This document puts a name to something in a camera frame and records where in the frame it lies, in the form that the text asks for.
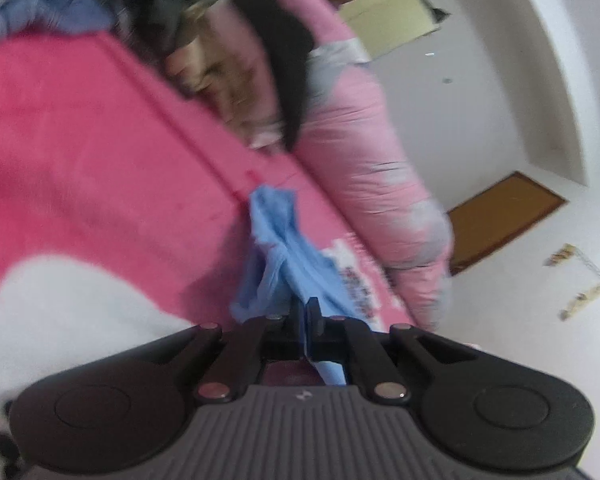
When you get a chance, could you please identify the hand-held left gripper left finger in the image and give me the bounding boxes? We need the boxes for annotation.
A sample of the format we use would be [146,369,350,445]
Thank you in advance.
[130,299,308,406]

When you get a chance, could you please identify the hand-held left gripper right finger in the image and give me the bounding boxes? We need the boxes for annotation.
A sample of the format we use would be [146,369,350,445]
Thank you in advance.
[307,297,481,404]

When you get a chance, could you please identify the light blue t-shirt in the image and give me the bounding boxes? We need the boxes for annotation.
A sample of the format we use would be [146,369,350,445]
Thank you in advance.
[229,185,378,387]

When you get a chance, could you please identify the pink floral duvet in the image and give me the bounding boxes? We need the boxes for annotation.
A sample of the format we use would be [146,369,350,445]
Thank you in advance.
[237,0,456,333]

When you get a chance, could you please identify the brown wooden door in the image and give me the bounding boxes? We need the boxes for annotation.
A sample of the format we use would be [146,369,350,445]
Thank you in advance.
[446,171,569,277]

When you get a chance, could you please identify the beige hanging cloth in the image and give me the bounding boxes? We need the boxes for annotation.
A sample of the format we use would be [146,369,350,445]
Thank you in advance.
[559,281,600,322]
[544,243,577,268]

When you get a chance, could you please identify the pink floral bed sheet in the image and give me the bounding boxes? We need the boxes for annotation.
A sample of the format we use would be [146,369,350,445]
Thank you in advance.
[0,30,418,480]

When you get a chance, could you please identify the beige knit garment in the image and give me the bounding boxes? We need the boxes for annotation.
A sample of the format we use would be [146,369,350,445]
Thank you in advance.
[162,2,281,131]

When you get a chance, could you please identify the pale yellow wardrobe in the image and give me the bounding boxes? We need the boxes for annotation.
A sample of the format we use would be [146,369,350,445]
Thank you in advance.
[336,0,452,62]

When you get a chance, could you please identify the black and white mottled garment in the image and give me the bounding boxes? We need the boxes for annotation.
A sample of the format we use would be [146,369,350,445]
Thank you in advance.
[92,0,203,58]

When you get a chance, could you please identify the wall wire rack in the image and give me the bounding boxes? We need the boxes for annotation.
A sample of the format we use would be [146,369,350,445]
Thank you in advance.
[571,246,600,284]

